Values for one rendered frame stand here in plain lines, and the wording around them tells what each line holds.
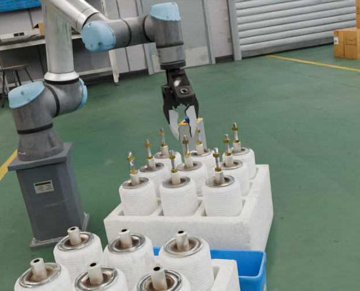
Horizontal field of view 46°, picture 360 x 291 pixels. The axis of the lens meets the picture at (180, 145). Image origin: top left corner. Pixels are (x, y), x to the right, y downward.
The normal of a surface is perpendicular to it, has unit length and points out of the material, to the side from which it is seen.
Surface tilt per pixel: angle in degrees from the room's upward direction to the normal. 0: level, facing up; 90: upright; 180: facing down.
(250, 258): 88
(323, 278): 0
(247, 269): 88
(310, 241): 0
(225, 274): 0
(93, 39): 90
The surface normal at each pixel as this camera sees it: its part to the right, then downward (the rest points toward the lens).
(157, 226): -0.31, 0.31
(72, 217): 0.78, 0.06
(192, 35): 0.12, 0.25
